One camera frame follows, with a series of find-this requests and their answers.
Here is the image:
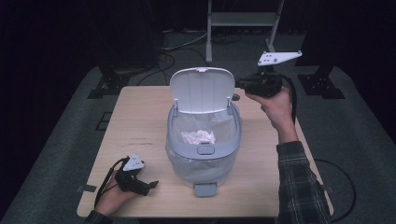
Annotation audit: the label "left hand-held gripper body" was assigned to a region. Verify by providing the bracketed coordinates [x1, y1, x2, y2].
[113, 153, 151, 198]

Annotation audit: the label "black tangled cables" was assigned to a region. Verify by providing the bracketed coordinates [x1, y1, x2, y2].
[135, 46, 219, 87]

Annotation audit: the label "white paper ball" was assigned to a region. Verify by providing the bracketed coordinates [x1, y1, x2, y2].
[180, 129, 217, 146]

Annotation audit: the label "person's left hand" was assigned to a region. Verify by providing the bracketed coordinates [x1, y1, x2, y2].
[93, 169, 138, 217]

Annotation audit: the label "grey cable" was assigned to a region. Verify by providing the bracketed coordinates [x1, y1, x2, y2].
[161, 30, 209, 52]

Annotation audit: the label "dark floor socket panel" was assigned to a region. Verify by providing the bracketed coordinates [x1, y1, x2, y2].
[94, 110, 113, 132]

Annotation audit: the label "clear plastic bin liner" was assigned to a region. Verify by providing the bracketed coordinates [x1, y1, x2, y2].
[165, 108, 243, 189]

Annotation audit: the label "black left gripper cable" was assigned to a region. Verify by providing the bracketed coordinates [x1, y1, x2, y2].
[93, 157, 129, 209]

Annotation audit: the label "person's right hand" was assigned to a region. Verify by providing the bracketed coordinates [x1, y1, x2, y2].
[245, 86, 297, 133]

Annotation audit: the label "white metal stand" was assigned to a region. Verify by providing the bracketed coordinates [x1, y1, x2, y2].
[205, 0, 286, 65]

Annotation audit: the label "black metal stand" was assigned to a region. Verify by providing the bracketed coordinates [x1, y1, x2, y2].
[294, 57, 347, 100]
[87, 55, 133, 100]

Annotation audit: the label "black cable loop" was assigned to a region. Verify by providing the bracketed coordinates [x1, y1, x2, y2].
[313, 158, 357, 224]

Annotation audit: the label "grey pedal bin white lid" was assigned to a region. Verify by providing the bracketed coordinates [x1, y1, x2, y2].
[164, 66, 244, 199]

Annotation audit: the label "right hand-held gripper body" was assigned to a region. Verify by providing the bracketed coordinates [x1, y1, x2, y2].
[244, 49, 304, 98]

